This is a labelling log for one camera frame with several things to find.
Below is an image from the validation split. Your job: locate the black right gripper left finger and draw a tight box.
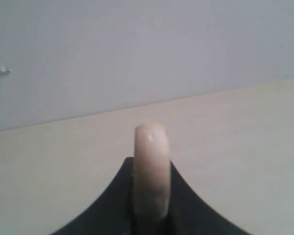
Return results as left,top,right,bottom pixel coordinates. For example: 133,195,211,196
49,156,138,235

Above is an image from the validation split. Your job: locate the white paint brush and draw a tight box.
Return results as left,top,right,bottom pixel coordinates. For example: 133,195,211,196
133,123,171,221

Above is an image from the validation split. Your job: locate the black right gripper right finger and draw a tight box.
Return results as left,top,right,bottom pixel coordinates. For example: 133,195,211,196
161,164,248,235

